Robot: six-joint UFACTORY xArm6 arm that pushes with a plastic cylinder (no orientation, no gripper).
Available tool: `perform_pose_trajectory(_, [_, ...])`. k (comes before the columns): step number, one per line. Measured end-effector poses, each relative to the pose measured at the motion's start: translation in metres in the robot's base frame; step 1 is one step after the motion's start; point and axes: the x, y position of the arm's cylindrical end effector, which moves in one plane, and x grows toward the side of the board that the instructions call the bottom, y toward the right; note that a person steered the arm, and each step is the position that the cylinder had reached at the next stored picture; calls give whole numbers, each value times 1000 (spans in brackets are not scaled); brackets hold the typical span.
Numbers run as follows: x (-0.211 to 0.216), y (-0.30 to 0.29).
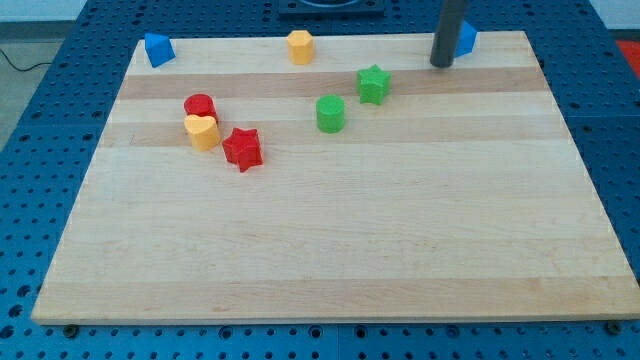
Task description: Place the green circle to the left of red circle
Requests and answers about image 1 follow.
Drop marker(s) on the green cylinder block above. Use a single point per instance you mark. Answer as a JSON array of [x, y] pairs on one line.
[[330, 110]]

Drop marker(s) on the red star block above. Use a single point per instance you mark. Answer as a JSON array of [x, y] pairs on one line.
[[243, 148]]

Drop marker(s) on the wooden board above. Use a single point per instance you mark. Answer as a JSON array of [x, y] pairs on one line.
[[461, 198]]

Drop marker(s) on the green star block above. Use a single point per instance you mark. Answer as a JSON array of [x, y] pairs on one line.
[[373, 84]]

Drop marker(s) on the yellow heart block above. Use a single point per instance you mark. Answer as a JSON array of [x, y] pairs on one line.
[[203, 131]]

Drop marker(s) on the yellow hexagon block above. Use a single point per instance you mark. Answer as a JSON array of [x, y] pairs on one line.
[[300, 47]]

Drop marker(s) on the red cylinder block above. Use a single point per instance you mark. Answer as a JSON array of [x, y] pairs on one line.
[[201, 105]]

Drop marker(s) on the blue block right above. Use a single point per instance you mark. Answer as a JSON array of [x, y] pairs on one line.
[[467, 40]]

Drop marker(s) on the blue block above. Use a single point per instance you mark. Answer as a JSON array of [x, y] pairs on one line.
[[158, 48], [467, 40]]

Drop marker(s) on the blue block left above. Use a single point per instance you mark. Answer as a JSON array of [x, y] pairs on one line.
[[158, 48]]

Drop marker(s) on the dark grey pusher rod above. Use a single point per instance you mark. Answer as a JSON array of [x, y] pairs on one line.
[[447, 34]]

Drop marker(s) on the red object at right edge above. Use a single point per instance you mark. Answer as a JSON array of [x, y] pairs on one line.
[[631, 51]]

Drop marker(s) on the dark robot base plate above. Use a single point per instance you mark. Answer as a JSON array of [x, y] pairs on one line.
[[299, 8]]

